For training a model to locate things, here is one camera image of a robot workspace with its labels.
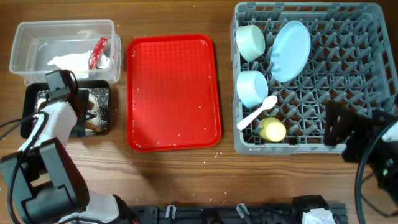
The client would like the brown carrot-shaped food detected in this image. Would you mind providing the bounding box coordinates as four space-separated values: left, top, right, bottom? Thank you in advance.
85 121 104 134

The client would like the yellow cup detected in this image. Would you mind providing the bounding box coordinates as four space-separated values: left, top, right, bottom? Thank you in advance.
259 117 287 142

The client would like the white plastic spoon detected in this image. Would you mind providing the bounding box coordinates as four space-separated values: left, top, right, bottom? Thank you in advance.
237 95 278 130

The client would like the large light blue plate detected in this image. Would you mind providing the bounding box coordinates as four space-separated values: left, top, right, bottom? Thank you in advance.
270 21 311 82

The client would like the small light blue bowl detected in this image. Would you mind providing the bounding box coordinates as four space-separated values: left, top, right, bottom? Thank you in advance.
236 71 268 108

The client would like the green bowl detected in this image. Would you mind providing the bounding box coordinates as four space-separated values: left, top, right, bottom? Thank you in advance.
236 25 266 62

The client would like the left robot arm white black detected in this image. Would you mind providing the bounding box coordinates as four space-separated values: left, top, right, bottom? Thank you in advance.
1 70 140 223

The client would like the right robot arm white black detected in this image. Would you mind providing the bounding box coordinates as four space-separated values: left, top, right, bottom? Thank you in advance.
324 101 397 223

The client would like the crumpled white paper waste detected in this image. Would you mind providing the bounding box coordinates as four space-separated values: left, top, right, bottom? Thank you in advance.
47 51 114 80

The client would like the red wrapper waste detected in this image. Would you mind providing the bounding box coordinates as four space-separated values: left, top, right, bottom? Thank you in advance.
88 37 108 70

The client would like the grey dishwasher rack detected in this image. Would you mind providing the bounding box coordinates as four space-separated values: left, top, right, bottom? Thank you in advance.
230 2 397 155

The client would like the rice grains pile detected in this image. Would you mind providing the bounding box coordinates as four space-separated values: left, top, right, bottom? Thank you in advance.
34 87 109 136

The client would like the black tray bin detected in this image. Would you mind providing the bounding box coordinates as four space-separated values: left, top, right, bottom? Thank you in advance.
22 80 110 138

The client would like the clear plastic bin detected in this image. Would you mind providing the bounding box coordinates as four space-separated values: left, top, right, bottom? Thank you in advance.
9 19 122 85

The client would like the red serving tray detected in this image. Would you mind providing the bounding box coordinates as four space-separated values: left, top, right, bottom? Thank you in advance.
126 34 222 152

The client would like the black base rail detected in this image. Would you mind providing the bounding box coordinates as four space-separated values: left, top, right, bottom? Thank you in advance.
131 195 348 224

